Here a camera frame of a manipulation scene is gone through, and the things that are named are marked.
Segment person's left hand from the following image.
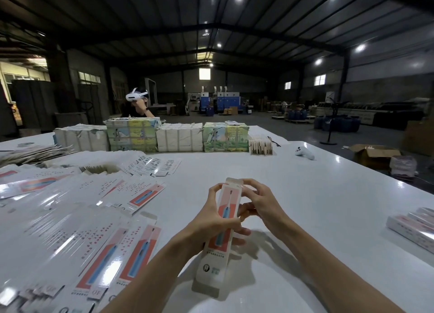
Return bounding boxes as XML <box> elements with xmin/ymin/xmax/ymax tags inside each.
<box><xmin>178</xmin><ymin>182</ymin><xmax>250</xmax><ymax>257</ymax></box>

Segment person's right hand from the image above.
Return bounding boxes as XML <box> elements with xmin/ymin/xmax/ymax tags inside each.
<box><xmin>237</xmin><ymin>179</ymin><xmax>294</xmax><ymax>240</ymax></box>

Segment toothbrush carton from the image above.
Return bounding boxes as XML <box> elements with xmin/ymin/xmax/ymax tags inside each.
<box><xmin>195</xmin><ymin>178</ymin><xmax>244</xmax><ymax>290</ymax></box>

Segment pile of carton blanks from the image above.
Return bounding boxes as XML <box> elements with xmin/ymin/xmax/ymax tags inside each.
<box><xmin>0</xmin><ymin>150</ymin><xmax>183</xmax><ymax>313</ymax></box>

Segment person's right forearm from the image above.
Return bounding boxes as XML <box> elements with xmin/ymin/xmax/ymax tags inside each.
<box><xmin>278</xmin><ymin>218</ymin><xmax>404</xmax><ymax>313</ymax></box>

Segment person's left forearm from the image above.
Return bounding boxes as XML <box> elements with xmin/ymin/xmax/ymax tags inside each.
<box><xmin>102</xmin><ymin>231</ymin><xmax>198</xmax><ymax>313</ymax></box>

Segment small beige card stack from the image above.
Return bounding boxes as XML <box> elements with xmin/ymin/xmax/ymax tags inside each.
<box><xmin>249</xmin><ymin>138</ymin><xmax>274</xmax><ymax>155</ymax></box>

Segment small white object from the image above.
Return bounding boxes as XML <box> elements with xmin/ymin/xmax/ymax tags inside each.
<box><xmin>295</xmin><ymin>145</ymin><xmax>316</xmax><ymax>160</ymax></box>

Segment green printed carton bundle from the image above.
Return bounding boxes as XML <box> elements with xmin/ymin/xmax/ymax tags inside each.
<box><xmin>203</xmin><ymin>121</ymin><xmax>250</xmax><ymax>153</ymax></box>

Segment row of white cartons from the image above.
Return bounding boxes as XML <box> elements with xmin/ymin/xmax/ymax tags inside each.
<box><xmin>54</xmin><ymin>123</ymin><xmax>111</xmax><ymax>152</ymax></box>
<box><xmin>156</xmin><ymin>123</ymin><xmax>205</xmax><ymax>153</ymax></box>

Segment black floor stand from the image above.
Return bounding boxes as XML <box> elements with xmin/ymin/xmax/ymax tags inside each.
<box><xmin>320</xmin><ymin>95</ymin><xmax>355</xmax><ymax>146</ymax></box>

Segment blue bins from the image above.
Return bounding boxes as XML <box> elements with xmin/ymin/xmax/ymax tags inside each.
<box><xmin>315</xmin><ymin>115</ymin><xmax>362</xmax><ymax>133</ymax></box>

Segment blue machine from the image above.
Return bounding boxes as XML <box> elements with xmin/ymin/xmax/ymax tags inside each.
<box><xmin>200</xmin><ymin>91</ymin><xmax>241</xmax><ymax>115</ymax></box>

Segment green yellow carton bundle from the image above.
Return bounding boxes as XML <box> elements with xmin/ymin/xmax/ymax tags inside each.
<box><xmin>105</xmin><ymin>117</ymin><xmax>162</xmax><ymax>153</ymax></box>

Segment open cardboard box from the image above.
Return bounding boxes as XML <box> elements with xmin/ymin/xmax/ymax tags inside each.
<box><xmin>350</xmin><ymin>144</ymin><xmax>402</xmax><ymax>171</ymax></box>

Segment white plastic bags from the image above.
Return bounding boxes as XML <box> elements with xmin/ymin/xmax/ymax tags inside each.
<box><xmin>390</xmin><ymin>155</ymin><xmax>419</xmax><ymax>178</ymax></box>

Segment white headset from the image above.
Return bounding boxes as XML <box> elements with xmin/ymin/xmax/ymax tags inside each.
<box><xmin>125</xmin><ymin>87</ymin><xmax>149</xmax><ymax>103</ymax></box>

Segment tall cardboard box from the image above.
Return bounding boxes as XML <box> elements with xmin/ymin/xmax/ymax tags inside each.
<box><xmin>405</xmin><ymin>119</ymin><xmax>434</xmax><ymax>156</ymax></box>

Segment grey crate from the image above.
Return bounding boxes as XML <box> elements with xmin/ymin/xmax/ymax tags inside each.
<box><xmin>56</xmin><ymin>112</ymin><xmax>89</xmax><ymax>128</ymax></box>

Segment pile of grey flat sheets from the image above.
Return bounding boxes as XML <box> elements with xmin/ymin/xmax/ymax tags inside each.
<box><xmin>0</xmin><ymin>143</ymin><xmax>72</xmax><ymax>166</ymax></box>

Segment dark grey cabinet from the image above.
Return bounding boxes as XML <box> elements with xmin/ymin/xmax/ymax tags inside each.
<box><xmin>10</xmin><ymin>79</ymin><xmax>55</xmax><ymax>130</ymax></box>

